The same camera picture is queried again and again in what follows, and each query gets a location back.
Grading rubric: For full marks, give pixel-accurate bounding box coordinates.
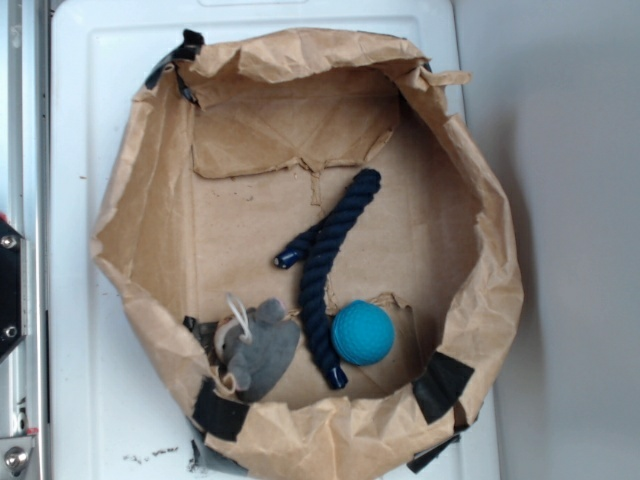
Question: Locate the blue dimpled ball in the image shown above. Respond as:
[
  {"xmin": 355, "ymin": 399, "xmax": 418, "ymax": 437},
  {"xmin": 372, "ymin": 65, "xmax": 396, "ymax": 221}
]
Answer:
[{"xmin": 331, "ymin": 300, "xmax": 395, "ymax": 366}]

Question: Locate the grey plush mouse toy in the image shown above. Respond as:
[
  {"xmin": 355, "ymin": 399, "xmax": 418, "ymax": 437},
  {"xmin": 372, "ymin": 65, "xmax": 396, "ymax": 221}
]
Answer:
[{"xmin": 213, "ymin": 293, "xmax": 301, "ymax": 403}]

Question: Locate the dark blue rope toy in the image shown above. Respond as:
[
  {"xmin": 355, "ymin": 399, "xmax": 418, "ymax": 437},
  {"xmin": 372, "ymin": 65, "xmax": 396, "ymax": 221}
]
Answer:
[{"xmin": 273, "ymin": 168, "xmax": 381, "ymax": 390}]

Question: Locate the black metal bracket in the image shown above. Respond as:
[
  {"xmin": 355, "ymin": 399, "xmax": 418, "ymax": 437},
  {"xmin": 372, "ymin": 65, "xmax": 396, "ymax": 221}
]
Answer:
[{"xmin": 0, "ymin": 218, "xmax": 23, "ymax": 362}]

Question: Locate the metal frame rail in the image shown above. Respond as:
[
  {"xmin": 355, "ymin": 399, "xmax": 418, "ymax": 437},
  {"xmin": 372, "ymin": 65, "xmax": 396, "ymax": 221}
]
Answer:
[{"xmin": 1, "ymin": 1, "xmax": 52, "ymax": 479}]

